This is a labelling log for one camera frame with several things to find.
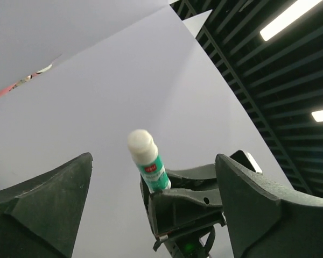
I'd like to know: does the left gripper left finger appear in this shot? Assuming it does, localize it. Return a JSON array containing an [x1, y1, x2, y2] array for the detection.
[[0, 153, 93, 257]]

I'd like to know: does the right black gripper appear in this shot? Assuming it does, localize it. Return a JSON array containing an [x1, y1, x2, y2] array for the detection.
[[148, 163, 226, 252]]

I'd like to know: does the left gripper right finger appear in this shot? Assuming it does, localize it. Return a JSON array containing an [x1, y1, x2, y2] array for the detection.
[[215, 154, 323, 257]]

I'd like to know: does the green white glue stick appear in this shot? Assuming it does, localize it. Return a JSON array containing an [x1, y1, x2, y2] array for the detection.
[[128, 129, 171, 193]]

